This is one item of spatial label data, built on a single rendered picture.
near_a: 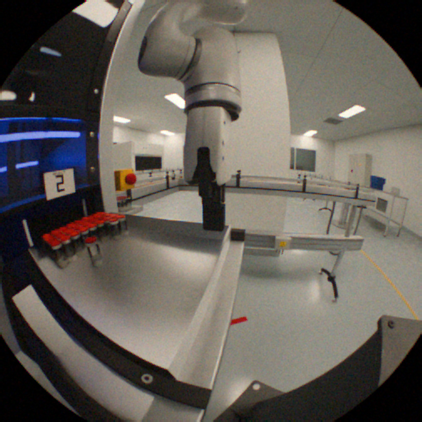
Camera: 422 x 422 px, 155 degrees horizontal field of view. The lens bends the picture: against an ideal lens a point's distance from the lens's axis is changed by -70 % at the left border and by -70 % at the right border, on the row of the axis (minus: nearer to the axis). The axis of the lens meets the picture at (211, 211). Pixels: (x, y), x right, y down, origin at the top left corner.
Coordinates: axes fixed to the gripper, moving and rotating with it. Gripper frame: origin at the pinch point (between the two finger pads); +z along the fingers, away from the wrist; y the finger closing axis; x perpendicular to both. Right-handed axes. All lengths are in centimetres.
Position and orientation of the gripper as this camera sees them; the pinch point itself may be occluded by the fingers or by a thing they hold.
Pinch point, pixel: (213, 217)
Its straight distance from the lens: 23.7
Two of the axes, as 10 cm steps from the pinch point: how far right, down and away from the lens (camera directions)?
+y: -2.5, 2.6, -9.3
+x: 9.7, 0.6, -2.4
